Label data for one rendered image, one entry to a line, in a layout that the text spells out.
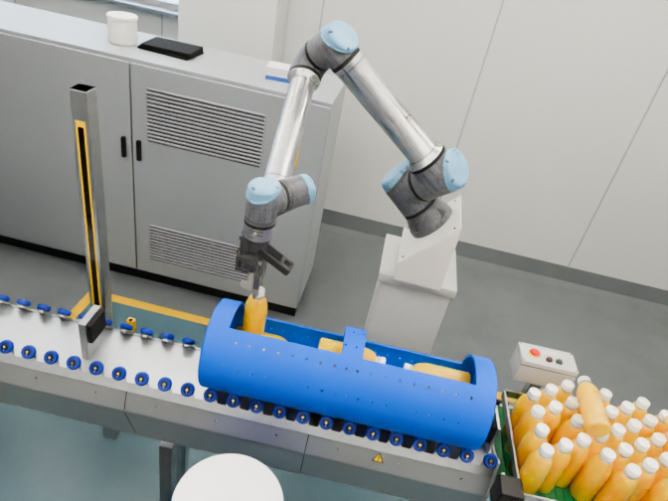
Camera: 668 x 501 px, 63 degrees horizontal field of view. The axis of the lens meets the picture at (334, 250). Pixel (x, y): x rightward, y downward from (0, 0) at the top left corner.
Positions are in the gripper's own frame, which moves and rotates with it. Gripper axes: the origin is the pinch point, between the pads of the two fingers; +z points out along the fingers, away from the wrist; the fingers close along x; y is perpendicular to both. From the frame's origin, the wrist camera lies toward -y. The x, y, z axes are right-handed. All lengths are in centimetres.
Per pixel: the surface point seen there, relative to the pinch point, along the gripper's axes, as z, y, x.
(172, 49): -19, 93, -160
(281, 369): 11.7, -13.0, 18.0
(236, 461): 24.7, -7.5, 41.8
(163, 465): 77, 24, 15
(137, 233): 91, 106, -140
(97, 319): 21, 50, 6
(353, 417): 22.6, -36.7, 19.7
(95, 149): -21, 65, -27
